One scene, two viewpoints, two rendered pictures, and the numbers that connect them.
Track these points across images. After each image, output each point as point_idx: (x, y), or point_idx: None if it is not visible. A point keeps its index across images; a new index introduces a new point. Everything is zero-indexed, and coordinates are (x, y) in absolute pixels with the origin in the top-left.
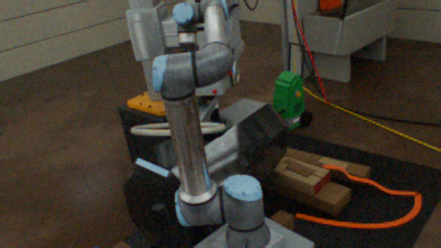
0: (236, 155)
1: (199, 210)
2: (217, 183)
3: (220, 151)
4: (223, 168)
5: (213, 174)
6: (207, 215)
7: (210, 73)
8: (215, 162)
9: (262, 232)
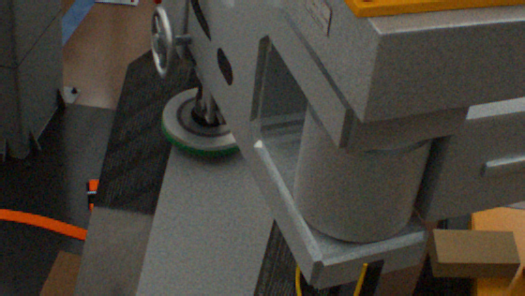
0: (129, 146)
1: None
2: (135, 92)
3: (160, 111)
4: (138, 111)
5: (148, 86)
6: None
7: None
8: (157, 94)
9: None
